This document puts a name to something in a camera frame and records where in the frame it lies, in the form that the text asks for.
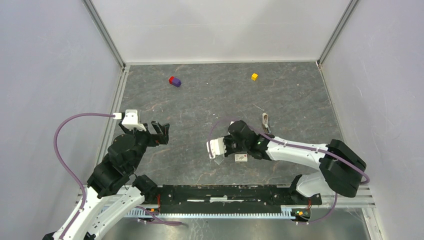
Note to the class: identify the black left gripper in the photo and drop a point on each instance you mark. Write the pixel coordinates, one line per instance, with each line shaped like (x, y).
(155, 138)

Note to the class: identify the staple tray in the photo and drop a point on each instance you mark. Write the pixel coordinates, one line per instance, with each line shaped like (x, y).
(219, 159)

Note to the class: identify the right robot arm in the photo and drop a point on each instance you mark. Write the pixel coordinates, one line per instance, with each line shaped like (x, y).
(339, 170)

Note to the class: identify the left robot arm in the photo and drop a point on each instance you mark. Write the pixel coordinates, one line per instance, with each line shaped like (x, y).
(89, 220)

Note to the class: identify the red and purple block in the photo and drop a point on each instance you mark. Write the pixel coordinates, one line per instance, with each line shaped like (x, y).
(175, 81)

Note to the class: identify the yellow cube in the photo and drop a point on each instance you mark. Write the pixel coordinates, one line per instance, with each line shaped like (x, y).
(254, 76)

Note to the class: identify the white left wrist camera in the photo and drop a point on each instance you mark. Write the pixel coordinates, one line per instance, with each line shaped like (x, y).
(129, 120)

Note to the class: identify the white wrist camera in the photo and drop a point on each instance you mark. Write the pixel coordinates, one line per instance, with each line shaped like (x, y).
(129, 120)
(216, 147)

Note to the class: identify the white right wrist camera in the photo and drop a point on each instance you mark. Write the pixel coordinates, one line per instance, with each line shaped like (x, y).
(216, 147)

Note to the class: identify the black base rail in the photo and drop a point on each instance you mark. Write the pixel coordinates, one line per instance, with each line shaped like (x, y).
(228, 199)

